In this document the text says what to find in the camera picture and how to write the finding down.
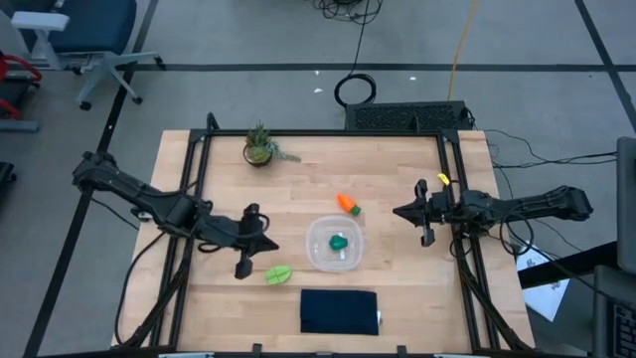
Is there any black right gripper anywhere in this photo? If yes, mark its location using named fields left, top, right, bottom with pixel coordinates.
left=393, top=179, right=461, bottom=248

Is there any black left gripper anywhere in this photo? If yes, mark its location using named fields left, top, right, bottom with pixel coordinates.
left=196, top=202, right=280, bottom=280

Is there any lime green toy lettuce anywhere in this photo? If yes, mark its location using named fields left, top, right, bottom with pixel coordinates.
left=264, top=265, right=294, bottom=286

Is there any orange toy carrot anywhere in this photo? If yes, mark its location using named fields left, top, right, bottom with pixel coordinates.
left=337, top=193, right=363, bottom=217

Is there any clear plastic tupperware container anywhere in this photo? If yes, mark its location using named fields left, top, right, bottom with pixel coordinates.
left=305, top=214, right=366, bottom=273

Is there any potted succulent plant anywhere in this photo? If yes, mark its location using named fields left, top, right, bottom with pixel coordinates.
left=241, top=120, right=303, bottom=169

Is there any black perforated computer case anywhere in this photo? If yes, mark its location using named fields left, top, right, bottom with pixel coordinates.
left=344, top=99, right=474, bottom=133

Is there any dark blue folded cloth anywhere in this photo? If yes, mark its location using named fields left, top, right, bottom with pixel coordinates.
left=299, top=288, right=381, bottom=337

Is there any white paper sheet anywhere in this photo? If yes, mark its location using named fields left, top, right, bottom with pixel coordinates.
left=515, top=245, right=573, bottom=323

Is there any black keyboard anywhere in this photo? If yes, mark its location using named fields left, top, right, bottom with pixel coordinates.
left=612, top=300, right=636, bottom=358

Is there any blue office chair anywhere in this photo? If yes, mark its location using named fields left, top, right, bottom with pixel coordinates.
left=10, top=0, right=168, bottom=112

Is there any black coiled cable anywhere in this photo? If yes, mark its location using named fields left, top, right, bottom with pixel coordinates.
left=333, top=0, right=385, bottom=108

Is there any yellow hanging cable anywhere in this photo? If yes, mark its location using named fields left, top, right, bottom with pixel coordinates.
left=446, top=0, right=480, bottom=102

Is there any red frame object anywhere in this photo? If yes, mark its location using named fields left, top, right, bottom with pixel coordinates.
left=0, top=49, right=44, bottom=121

